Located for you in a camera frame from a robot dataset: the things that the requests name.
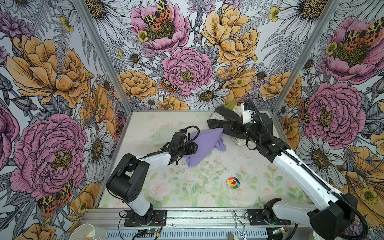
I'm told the purple cloth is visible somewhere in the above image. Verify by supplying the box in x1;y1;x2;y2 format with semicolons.
184;128;226;168

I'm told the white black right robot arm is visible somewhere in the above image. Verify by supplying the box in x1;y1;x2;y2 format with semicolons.
242;110;357;240

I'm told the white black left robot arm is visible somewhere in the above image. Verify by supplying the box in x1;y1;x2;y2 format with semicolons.
106;126;200;227

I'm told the white green-printed cloth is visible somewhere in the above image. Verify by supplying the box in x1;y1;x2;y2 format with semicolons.
207;106;247;147

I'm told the dark grey cloth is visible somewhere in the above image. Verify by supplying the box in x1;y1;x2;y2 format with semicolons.
207;106;247;140

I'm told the green cloth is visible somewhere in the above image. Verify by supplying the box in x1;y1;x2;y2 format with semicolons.
225;101;237;111

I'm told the rainbow flower sticker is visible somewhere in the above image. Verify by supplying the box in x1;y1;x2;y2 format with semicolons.
227;177;240;190

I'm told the green circuit board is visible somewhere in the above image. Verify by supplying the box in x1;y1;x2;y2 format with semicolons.
137;228;162;235

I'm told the white paper cup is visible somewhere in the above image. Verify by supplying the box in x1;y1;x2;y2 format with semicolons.
70;224;107;240

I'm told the aluminium right corner post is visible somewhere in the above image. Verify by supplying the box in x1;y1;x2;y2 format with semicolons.
271;0;342;114

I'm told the aluminium corner post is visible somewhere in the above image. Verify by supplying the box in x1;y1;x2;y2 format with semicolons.
271;0;342;114
74;1;133;116

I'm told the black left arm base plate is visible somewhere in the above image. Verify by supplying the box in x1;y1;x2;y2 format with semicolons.
124;210;168;227

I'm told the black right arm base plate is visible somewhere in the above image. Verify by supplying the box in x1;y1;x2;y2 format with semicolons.
243;209;292;226

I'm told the aluminium front rail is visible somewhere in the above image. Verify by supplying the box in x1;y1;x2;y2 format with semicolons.
80;207;334;229

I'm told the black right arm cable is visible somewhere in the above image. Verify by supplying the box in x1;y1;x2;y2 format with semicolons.
248;100;369;240

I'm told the aluminium left corner post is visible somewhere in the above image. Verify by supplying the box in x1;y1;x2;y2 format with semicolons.
74;1;133;116

